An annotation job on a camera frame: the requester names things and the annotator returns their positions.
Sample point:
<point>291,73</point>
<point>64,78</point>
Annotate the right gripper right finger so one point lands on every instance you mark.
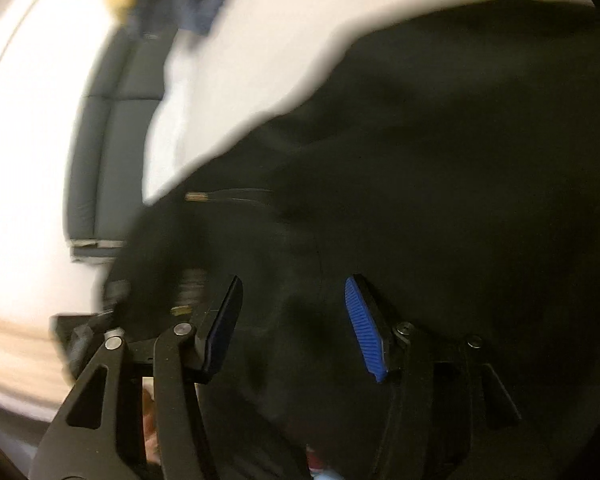
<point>372,321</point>

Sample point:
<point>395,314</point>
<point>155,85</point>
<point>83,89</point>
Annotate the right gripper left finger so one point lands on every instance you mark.
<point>215,326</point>

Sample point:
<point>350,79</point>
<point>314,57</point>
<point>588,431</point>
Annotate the black pants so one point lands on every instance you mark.
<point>452,159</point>

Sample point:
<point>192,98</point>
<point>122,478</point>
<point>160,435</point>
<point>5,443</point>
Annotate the dark grey sofa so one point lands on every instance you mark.
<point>104,191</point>

